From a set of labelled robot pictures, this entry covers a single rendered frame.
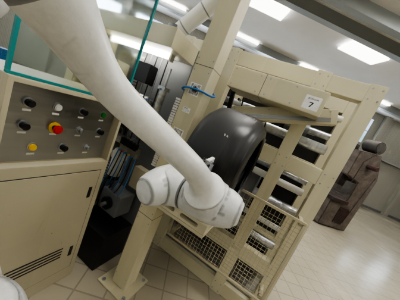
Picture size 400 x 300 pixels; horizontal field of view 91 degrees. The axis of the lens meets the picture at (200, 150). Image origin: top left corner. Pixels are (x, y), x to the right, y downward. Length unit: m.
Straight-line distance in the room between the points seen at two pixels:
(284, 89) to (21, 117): 1.34
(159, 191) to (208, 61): 0.90
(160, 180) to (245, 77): 1.05
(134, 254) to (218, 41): 1.49
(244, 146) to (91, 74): 0.72
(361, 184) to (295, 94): 4.93
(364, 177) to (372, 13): 3.56
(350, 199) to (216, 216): 5.72
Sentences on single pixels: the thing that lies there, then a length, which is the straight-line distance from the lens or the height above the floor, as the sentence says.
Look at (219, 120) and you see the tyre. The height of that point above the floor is 1.40.
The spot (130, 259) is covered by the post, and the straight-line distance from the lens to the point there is 1.68.
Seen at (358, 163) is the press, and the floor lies 1.69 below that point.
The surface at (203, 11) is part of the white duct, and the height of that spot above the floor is 2.09.
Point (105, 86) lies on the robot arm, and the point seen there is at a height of 1.39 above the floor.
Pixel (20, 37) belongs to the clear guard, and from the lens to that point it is 1.00.
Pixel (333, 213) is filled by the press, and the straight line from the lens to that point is 5.99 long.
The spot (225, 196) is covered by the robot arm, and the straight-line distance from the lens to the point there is 0.49.
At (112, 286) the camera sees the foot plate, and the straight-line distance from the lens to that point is 1.85.
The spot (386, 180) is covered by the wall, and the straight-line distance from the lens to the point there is 15.19.
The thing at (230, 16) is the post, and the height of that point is 1.94.
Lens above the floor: 1.41
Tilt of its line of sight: 11 degrees down
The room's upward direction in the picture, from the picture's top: 23 degrees clockwise
